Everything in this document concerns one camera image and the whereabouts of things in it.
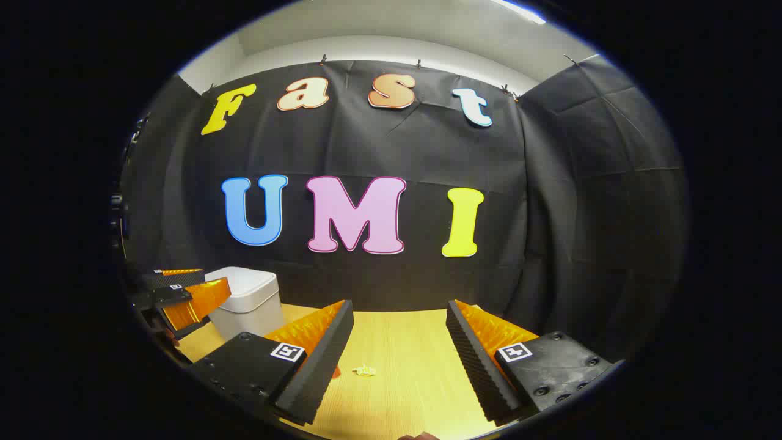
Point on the white desktop garbage bin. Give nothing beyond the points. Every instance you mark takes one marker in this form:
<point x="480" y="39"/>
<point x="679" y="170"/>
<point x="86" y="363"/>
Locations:
<point x="250" y="305"/>

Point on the yellow paper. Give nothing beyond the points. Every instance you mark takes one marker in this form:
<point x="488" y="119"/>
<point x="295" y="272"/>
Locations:
<point x="365" y="370"/>

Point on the black backdrop cloth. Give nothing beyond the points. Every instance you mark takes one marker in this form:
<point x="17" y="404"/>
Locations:
<point x="550" y="183"/>

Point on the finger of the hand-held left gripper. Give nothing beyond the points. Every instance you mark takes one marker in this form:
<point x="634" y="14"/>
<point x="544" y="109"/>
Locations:
<point x="177" y="278"/>
<point x="195" y="302"/>

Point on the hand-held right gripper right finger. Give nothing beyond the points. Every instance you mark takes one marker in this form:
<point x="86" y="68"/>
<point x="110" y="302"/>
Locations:
<point x="476" y="366"/>

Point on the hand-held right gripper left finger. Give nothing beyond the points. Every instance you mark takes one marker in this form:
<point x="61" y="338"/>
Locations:
<point x="317" y="366"/>

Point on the wooden desktop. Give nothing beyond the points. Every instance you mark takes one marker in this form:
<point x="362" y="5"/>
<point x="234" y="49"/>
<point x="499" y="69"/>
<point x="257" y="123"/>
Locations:
<point x="403" y="342"/>

